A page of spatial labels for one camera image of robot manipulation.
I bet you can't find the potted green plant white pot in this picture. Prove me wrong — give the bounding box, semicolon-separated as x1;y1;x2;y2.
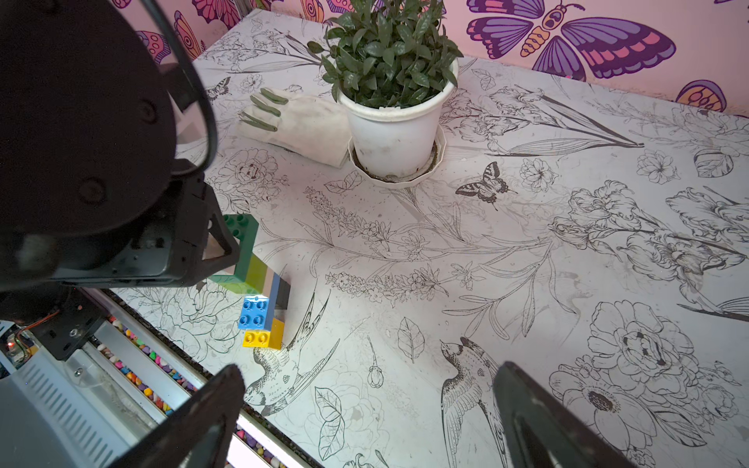
307;0;462;181

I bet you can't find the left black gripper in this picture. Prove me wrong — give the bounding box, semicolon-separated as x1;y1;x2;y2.
52;177;240;288

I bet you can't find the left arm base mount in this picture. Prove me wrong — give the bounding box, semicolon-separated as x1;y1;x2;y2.
31;288;106;361

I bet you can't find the dark green lego brick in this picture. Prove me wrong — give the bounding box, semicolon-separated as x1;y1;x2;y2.
210;214;259;294

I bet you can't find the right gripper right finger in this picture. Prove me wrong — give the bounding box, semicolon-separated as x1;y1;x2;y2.
493;362;633;468

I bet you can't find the black lego brick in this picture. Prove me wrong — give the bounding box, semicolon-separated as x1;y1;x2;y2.
275;276;291;310

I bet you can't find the beige gardening glove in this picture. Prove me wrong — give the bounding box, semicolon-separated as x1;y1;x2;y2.
238;88;351;168

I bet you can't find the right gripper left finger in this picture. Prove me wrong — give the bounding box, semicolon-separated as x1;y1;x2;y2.
111;365;244;468

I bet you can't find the yellow lego brick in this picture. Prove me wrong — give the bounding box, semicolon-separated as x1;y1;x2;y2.
242;319;285;350

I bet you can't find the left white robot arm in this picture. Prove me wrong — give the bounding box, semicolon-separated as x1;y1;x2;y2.
1;1;240;292

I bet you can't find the lime lego brick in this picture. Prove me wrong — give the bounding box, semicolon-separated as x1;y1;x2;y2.
225;255;275;298

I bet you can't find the blue lego brick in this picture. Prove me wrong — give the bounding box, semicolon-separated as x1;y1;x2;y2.
238;273;281;332

